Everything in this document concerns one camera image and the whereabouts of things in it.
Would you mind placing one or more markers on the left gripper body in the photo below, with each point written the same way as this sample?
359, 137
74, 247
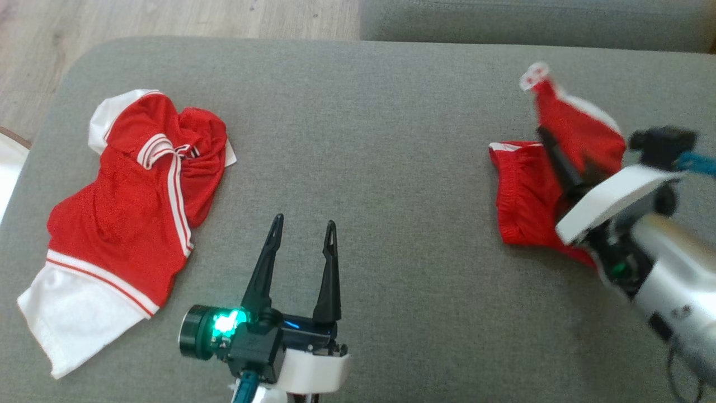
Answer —
207, 333

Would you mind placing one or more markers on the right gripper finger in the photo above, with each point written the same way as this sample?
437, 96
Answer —
593, 176
562, 165

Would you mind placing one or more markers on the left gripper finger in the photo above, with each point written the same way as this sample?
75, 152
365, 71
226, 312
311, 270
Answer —
260, 280
330, 280

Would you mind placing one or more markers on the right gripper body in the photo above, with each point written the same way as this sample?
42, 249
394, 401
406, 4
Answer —
615, 201

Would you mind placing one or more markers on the red white sports shorts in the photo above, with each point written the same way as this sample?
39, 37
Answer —
520, 190

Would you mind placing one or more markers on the red white basketball jersey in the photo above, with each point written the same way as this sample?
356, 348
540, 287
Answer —
123, 224

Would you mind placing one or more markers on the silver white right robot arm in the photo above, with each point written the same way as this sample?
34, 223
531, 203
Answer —
682, 280

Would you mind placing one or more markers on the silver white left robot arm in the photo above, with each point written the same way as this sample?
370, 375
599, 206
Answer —
271, 398

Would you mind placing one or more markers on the small grey sofa cushion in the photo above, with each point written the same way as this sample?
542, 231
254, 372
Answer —
531, 22

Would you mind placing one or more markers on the large grey sofa seat cushion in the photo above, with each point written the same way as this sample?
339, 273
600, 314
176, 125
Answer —
380, 140

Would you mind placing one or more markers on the white round laundry basket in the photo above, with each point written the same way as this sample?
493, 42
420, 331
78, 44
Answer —
8, 173

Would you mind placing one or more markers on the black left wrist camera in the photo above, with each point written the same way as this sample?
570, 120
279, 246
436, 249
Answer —
254, 355

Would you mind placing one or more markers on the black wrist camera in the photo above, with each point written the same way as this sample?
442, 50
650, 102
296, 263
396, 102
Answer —
663, 146
254, 355

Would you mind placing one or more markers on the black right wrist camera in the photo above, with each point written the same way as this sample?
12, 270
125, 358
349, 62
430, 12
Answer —
663, 146

